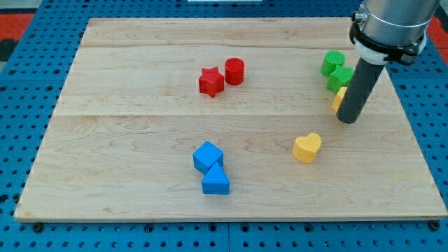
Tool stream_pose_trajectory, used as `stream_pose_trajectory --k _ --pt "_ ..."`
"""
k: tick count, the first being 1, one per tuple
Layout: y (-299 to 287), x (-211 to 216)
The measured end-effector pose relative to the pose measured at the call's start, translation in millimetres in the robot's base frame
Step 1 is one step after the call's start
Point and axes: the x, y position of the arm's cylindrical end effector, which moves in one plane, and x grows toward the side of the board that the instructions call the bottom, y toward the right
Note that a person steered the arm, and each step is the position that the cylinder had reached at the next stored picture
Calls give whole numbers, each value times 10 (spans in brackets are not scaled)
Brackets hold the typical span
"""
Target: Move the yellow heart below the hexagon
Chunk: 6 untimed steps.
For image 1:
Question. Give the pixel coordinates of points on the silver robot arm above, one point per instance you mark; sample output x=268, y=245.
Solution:
x=391, y=30

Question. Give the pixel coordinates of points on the yellow heart block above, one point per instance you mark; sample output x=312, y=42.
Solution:
x=306, y=148

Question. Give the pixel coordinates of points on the yellow hexagon block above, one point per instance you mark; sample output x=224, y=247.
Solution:
x=338, y=99

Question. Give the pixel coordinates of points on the light wooden board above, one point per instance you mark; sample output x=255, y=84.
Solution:
x=119, y=146

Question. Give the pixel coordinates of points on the blue cube block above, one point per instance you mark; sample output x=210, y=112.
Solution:
x=206, y=156

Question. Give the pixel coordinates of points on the red star block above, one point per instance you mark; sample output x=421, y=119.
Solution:
x=211, y=81

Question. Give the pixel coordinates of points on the blue triangle block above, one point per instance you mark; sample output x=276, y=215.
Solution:
x=216, y=181

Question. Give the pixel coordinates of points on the red cylinder block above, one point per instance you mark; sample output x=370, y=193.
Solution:
x=234, y=71

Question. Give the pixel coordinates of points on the green star block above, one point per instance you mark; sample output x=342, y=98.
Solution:
x=340, y=77

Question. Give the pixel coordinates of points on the green cylinder block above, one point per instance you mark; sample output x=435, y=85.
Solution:
x=332, y=59

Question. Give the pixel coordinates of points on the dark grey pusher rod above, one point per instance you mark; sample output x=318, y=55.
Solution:
x=364, y=78

